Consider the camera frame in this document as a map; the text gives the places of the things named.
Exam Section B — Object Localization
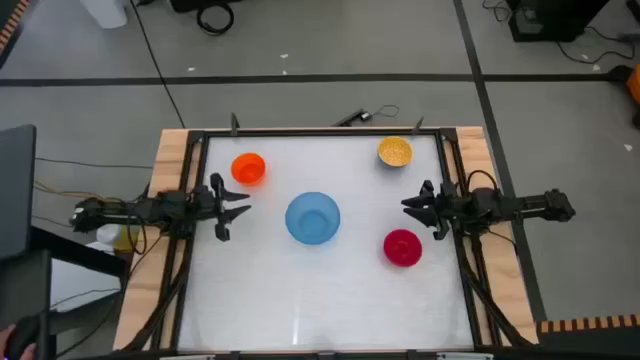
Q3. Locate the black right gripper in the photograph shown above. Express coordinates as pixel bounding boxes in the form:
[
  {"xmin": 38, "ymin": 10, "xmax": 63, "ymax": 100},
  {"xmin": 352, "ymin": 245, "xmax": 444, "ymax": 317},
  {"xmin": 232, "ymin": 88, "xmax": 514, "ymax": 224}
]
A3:
[{"xmin": 400, "ymin": 179, "xmax": 460, "ymax": 242}]

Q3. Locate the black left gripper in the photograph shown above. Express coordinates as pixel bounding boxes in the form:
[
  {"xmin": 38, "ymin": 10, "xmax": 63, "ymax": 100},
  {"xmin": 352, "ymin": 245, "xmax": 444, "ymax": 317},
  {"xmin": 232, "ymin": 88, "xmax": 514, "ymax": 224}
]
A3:
[{"xmin": 192, "ymin": 172, "xmax": 253, "ymax": 243}]

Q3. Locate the orange plastic bowl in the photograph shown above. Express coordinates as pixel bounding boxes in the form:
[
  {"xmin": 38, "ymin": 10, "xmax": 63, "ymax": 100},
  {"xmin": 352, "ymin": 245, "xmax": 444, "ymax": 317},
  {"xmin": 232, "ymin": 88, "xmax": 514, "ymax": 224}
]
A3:
[{"xmin": 230, "ymin": 152, "xmax": 267, "ymax": 187}]

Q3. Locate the yellow plastic bowl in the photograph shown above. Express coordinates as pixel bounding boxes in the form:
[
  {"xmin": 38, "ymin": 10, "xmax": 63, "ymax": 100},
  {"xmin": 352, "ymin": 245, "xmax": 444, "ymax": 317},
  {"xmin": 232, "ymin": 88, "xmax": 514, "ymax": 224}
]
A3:
[{"xmin": 377, "ymin": 136, "xmax": 415, "ymax": 169}]

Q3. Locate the large blue plastic bowl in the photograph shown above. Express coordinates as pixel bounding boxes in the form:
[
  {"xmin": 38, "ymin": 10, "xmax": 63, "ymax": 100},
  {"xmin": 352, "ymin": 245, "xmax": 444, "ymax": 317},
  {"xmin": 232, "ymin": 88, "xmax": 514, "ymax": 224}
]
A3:
[{"xmin": 284, "ymin": 191, "xmax": 342, "ymax": 246}]

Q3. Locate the light wooden table board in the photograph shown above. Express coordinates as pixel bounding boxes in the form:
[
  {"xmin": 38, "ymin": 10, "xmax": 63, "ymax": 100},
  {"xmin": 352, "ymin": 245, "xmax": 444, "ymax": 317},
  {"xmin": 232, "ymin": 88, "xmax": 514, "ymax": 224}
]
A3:
[{"xmin": 112, "ymin": 126, "xmax": 540, "ymax": 352}]

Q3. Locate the white and yellow bottle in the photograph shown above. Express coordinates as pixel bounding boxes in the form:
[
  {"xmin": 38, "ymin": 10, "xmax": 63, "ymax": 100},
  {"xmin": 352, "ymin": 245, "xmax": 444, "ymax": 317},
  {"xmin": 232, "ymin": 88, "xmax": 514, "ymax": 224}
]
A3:
[{"xmin": 96, "ymin": 223, "xmax": 142, "ymax": 255}]

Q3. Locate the black side desk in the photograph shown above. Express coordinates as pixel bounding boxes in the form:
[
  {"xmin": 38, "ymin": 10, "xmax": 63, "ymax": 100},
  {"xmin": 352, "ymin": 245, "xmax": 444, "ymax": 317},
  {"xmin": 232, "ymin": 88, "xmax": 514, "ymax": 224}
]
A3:
[{"xmin": 0, "ymin": 223, "xmax": 129, "ymax": 360}]

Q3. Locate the black orange striped edge strip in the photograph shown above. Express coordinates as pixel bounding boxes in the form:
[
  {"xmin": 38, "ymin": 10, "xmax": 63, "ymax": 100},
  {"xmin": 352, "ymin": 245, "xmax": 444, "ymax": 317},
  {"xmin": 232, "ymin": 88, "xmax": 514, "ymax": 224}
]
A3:
[
  {"xmin": 0, "ymin": 0, "xmax": 32, "ymax": 49},
  {"xmin": 536, "ymin": 313, "xmax": 640, "ymax": 335}
]

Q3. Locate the black monitor beside table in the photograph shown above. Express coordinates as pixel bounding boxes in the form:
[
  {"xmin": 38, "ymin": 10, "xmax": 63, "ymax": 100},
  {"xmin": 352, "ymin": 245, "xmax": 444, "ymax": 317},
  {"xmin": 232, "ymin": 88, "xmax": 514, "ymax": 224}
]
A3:
[{"xmin": 0, "ymin": 124, "xmax": 38, "ymax": 261}]

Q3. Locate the black equipment case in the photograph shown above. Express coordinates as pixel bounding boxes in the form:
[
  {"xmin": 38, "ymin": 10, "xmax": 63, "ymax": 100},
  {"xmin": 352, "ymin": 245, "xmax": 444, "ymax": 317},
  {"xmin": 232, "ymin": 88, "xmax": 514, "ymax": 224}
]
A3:
[{"xmin": 505, "ymin": 0, "xmax": 610, "ymax": 44}]

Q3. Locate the white cylindrical container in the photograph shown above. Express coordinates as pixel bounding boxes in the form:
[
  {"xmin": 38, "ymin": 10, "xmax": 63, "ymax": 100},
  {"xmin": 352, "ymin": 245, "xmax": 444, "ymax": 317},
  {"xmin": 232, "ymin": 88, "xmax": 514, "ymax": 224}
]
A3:
[{"xmin": 79, "ymin": 0, "xmax": 129, "ymax": 30}]

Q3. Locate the orange round object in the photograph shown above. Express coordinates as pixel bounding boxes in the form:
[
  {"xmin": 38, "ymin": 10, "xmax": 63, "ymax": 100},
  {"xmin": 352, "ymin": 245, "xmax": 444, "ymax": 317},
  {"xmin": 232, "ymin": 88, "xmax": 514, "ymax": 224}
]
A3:
[{"xmin": 626, "ymin": 63, "xmax": 640, "ymax": 105}]

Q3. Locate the person's hand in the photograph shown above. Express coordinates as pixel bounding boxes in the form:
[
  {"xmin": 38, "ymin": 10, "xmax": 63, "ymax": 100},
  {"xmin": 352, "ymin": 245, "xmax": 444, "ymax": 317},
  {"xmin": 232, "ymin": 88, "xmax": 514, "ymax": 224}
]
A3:
[{"xmin": 0, "ymin": 323, "xmax": 37, "ymax": 360}]

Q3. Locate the black power adapter with cord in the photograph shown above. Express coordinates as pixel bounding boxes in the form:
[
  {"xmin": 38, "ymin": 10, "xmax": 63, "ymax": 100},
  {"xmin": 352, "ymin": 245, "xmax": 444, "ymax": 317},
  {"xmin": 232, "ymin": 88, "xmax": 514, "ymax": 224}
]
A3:
[{"xmin": 333, "ymin": 104, "xmax": 401, "ymax": 128}]

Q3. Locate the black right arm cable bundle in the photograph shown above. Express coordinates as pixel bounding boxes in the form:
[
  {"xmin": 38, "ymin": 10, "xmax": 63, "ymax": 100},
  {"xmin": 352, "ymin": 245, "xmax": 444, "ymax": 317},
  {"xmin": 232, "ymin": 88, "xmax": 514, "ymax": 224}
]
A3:
[{"xmin": 455, "ymin": 233, "xmax": 534, "ymax": 348}]

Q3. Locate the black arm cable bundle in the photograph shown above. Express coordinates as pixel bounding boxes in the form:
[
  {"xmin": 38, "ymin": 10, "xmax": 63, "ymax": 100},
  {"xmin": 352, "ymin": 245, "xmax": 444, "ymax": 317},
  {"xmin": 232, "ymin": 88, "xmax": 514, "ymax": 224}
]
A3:
[
  {"xmin": 455, "ymin": 233, "xmax": 534, "ymax": 348},
  {"xmin": 122, "ymin": 234, "xmax": 194, "ymax": 352}
]

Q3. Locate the black aluminium table frame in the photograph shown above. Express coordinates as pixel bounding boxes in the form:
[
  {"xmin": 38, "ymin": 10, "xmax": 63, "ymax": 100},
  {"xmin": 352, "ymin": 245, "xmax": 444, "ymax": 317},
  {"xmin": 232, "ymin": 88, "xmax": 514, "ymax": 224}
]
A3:
[{"xmin": 149, "ymin": 127, "xmax": 506, "ymax": 357}]

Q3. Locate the black left arm cable bundle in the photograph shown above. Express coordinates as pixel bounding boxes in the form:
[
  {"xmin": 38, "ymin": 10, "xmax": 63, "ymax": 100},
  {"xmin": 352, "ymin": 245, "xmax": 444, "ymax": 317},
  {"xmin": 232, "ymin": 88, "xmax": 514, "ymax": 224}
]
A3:
[{"xmin": 122, "ymin": 234, "xmax": 194, "ymax": 352}]

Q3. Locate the long black floor cable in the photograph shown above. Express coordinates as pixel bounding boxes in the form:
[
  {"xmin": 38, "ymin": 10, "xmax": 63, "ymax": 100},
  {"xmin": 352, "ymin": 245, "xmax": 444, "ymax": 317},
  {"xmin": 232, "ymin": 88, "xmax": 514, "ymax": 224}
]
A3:
[{"xmin": 128, "ymin": 0, "xmax": 187, "ymax": 130}]

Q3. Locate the coiled black cable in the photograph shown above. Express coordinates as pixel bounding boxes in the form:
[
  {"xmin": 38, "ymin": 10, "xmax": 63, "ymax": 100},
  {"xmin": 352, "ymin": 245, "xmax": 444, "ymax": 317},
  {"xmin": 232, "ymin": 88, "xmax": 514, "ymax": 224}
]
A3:
[{"xmin": 195, "ymin": 1, "xmax": 236, "ymax": 37}]

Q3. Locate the thin black floor cable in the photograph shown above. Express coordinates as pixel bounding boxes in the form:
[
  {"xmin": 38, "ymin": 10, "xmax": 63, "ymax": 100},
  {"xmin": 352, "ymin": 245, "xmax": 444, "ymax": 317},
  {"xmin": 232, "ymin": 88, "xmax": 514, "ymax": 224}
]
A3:
[{"xmin": 555, "ymin": 24, "xmax": 640, "ymax": 65}]

